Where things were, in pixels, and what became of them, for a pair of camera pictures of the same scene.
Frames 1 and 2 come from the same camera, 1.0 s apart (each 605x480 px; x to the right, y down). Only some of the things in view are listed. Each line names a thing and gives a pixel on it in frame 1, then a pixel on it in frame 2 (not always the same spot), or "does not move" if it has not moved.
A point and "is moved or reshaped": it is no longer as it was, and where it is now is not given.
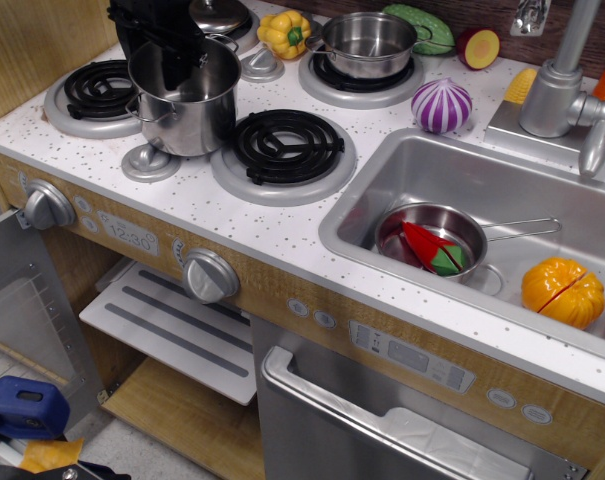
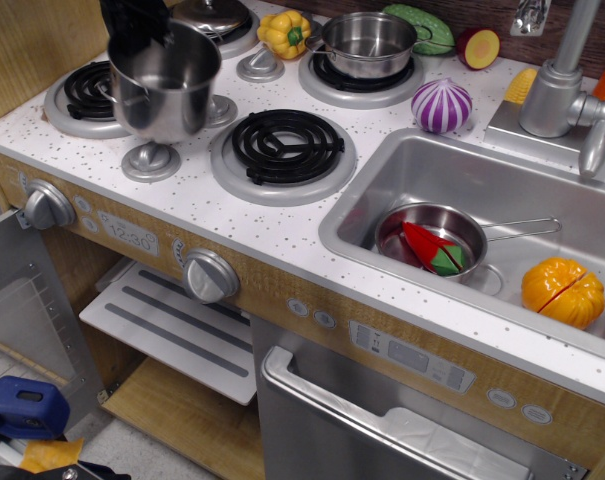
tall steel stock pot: [198, 116] is moved or reshaped
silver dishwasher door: [324, 414] does not move
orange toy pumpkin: [564, 291] does not move
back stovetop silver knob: [261, 66] does not move
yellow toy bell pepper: [287, 32] does not move
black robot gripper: [167, 25] -> [134, 23]
